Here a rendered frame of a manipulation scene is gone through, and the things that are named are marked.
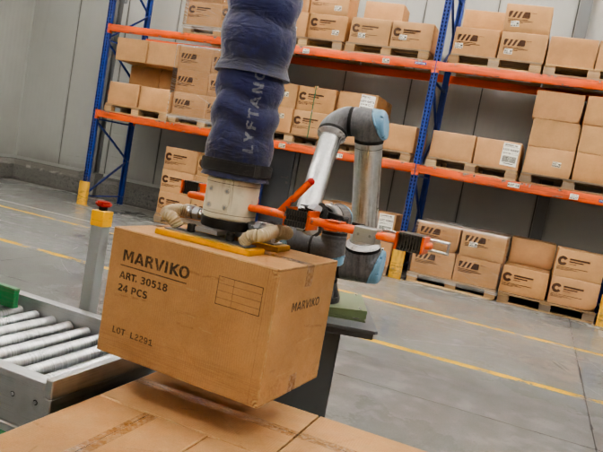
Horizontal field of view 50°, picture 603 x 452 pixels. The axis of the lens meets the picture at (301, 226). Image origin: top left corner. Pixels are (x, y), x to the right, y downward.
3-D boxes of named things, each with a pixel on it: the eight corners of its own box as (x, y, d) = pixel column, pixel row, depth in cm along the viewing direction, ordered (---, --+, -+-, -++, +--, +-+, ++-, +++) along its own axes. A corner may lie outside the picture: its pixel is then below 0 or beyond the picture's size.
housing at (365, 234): (351, 239, 188) (353, 225, 188) (358, 239, 195) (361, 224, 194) (373, 245, 186) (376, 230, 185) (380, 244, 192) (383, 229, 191)
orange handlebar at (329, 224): (156, 193, 215) (157, 182, 215) (205, 195, 243) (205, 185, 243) (429, 254, 180) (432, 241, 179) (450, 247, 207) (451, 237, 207)
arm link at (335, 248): (315, 262, 235) (319, 228, 234) (346, 267, 231) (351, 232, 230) (308, 265, 226) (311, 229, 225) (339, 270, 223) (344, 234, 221)
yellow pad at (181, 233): (153, 233, 202) (156, 217, 202) (172, 232, 211) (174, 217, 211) (249, 256, 189) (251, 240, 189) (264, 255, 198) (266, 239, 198)
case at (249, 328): (96, 349, 207) (114, 225, 203) (173, 329, 243) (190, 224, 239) (257, 409, 181) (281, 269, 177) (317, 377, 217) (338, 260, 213)
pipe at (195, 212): (159, 221, 204) (161, 204, 203) (202, 221, 227) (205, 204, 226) (254, 245, 191) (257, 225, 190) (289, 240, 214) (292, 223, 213)
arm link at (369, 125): (347, 270, 289) (355, 102, 260) (386, 276, 284) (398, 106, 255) (337, 285, 276) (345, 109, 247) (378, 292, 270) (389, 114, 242)
